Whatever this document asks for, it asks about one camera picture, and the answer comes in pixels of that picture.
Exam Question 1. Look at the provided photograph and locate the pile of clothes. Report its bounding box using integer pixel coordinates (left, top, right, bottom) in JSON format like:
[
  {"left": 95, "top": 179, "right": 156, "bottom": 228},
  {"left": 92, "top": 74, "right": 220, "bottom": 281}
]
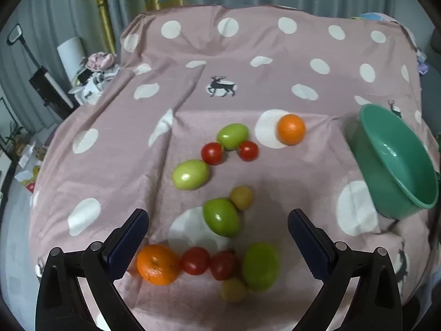
[{"left": 69, "top": 52, "right": 119, "bottom": 106}]

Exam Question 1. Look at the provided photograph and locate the green tomato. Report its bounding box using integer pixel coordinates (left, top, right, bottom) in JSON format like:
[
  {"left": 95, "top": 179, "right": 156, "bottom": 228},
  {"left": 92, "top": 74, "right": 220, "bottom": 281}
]
[
  {"left": 172, "top": 159, "right": 209, "bottom": 190},
  {"left": 242, "top": 243, "right": 280, "bottom": 292},
  {"left": 203, "top": 198, "right": 241, "bottom": 238},
  {"left": 216, "top": 123, "right": 249, "bottom": 151}
]

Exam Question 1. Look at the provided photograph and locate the dark red tomato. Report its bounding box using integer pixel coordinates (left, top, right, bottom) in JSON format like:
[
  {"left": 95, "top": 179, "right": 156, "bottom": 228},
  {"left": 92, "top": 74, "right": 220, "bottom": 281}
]
[{"left": 210, "top": 250, "right": 240, "bottom": 281}]

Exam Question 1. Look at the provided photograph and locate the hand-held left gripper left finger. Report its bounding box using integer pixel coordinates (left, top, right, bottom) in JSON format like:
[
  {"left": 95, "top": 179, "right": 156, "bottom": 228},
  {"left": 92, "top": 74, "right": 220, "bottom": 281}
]
[{"left": 35, "top": 208, "right": 149, "bottom": 331}]

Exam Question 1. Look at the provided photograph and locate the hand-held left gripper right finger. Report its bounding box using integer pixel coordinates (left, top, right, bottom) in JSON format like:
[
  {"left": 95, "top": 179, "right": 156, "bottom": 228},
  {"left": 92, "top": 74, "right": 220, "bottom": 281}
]
[{"left": 287, "top": 209, "right": 404, "bottom": 331}]

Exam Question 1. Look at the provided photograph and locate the white cylinder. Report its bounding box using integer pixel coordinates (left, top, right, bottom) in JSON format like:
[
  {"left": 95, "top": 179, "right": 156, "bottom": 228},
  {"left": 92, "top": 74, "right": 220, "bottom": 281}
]
[{"left": 57, "top": 36, "right": 85, "bottom": 83}]

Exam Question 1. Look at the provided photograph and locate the potted plant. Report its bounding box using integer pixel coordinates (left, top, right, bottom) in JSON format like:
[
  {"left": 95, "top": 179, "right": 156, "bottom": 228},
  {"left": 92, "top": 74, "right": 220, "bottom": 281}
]
[{"left": 0, "top": 126, "right": 25, "bottom": 152}]

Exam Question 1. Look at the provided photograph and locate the yellow patterned curtain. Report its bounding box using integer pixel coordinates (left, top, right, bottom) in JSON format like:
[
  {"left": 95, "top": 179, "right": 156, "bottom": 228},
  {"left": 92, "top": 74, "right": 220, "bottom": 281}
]
[{"left": 90, "top": 0, "right": 183, "bottom": 54}]

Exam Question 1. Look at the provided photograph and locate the orange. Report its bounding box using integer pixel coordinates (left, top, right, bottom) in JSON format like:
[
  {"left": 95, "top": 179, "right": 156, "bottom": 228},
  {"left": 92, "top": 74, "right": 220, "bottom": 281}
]
[
  {"left": 277, "top": 114, "right": 306, "bottom": 145},
  {"left": 136, "top": 244, "right": 180, "bottom": 286}
]

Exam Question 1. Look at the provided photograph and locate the small yellow-brown fruit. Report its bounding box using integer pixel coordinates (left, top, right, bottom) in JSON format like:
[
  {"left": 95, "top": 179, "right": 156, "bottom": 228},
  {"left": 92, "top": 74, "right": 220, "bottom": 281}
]
[
  {"left": 220, "top": 277, "right": 249, "bottom": 303},
  {"left": 229, "top": 185, "right": 255, "bottom": 211}
]

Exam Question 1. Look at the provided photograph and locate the pink polka dot blanket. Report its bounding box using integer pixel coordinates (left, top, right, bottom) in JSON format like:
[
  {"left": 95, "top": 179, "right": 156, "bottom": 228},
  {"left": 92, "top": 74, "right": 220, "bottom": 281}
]
[{"left": 29, "top": 5, "right": 435, "bottom": 331}]

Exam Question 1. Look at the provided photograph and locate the pastel patterned cloth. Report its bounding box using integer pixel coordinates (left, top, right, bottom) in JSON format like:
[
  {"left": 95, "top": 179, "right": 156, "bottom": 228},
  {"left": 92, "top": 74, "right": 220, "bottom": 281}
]
[{"left": 351, "top": 12, "right": 400, "bottom": 23}]

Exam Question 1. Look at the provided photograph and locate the purple cloth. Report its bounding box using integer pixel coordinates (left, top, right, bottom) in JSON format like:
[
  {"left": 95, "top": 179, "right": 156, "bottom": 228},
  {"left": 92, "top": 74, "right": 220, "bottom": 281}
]
[{"left": 416, "top": 48, "right": 429, "bottom": 74}]

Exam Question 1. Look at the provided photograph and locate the grey-blue sofa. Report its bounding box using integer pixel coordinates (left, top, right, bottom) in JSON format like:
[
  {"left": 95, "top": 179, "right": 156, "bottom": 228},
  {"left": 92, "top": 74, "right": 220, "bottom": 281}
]
[{"left": 418, "top": 28, "right": 441, "bottom": 173}]

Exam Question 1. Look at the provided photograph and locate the green plastic bowl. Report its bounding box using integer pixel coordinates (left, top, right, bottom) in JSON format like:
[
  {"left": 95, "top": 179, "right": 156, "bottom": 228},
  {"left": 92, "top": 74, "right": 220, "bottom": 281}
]
[{"left": 346, "top": 104, "right": 440, "bottom": 220}]

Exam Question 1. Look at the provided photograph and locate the pile of small boxes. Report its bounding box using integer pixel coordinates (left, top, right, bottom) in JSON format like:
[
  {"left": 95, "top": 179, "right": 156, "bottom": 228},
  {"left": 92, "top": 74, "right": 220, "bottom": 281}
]
[{"left": 14, "top": 145, "right": 45, "bottom": 194}]

